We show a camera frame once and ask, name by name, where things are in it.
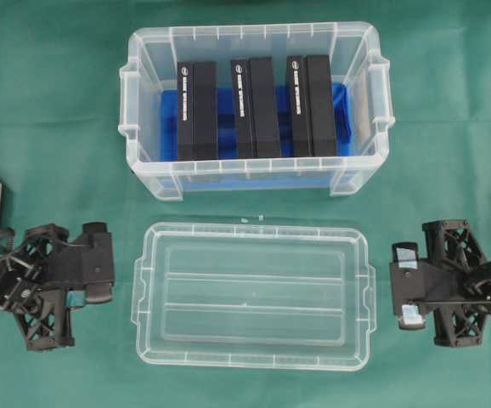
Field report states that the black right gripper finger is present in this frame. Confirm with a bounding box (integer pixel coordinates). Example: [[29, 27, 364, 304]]
[[391, 241, 419, 269], [395, 302, 426, 331]]

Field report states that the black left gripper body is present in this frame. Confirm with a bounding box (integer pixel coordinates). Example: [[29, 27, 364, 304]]
[[0, 224, 114, 351]]

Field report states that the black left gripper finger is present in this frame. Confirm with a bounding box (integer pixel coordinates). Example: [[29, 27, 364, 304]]
[[82, 222, 113, 251], [84, 280, 114, 304]]

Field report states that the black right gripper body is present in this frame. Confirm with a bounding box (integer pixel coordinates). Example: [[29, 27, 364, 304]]
[[389, 219, 487, 348]]

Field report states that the clear plastic box lid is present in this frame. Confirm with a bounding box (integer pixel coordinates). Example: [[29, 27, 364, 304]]
[[131, 222, 377, 371]]

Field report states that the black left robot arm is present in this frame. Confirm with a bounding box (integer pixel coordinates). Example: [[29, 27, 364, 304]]
[[0, 222, 115, 351]]

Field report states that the clear plastic storage box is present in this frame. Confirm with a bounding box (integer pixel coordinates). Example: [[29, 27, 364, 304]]
[[118, 21, 395, 201]]

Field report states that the green table cloth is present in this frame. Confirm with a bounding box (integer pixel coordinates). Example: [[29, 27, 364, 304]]
[[0, 1, 491, 407]]

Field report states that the blue foam insert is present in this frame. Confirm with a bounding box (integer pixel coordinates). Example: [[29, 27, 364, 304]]
[[150, 82, 353, 190]]

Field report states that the right black camera box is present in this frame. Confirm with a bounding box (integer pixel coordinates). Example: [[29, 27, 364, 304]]
[[286, 54, 337, 157]]

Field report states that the black camera box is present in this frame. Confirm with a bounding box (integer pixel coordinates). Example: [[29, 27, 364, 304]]
[[231, 57, 281, 159], [286, 54, 337, 157], [177, 61, 218, 162]]

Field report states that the left black camera box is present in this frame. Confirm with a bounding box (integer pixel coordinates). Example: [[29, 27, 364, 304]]
[[177, 61, 218, 162]]

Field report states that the middle black camera box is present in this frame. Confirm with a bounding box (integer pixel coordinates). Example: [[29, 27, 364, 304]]
[[231, 57, 281, 159]]

